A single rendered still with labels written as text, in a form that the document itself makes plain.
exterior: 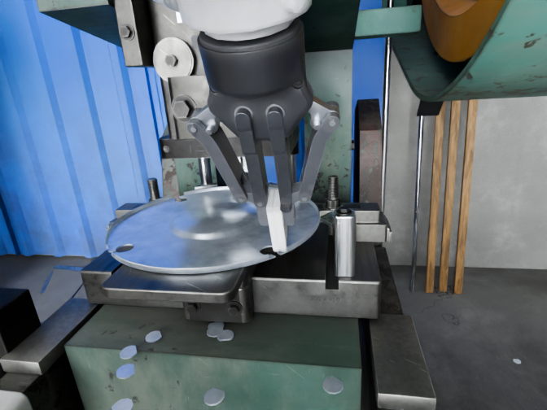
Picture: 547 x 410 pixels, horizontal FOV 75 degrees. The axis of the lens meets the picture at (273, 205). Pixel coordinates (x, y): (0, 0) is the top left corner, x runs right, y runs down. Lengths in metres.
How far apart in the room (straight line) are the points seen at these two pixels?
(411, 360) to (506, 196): 1.55
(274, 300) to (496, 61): 0.38
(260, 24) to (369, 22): 0.46
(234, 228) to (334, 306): 0.18
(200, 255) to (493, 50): 0.35
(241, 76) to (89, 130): 1.86
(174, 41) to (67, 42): 1.59
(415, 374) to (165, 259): 0.31
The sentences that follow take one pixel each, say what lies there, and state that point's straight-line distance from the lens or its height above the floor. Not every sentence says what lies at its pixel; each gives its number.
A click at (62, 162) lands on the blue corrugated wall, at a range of 2.24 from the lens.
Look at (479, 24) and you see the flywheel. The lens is 0.53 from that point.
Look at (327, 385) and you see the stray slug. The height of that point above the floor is 0.65.
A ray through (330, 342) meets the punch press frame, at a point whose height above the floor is 0.65.
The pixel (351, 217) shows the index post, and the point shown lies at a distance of 0.47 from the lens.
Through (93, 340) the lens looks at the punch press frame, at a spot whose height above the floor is 0.64.
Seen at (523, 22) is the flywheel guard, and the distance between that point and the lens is 0.37.
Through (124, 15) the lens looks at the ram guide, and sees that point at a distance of 0.53.
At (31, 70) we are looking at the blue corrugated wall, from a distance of 2.27.
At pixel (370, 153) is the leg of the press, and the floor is 0.79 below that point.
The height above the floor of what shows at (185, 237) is 0.78.
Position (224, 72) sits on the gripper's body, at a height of 0.97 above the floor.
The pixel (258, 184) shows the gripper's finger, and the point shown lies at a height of 0.87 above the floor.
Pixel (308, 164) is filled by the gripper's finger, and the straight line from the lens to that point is 0.32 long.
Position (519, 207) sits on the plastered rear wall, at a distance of 2.02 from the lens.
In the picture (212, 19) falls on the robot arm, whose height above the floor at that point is 1.00.
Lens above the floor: 0.97
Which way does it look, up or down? 20 degrees down
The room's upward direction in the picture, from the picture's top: 4 degrees counter-clockwise
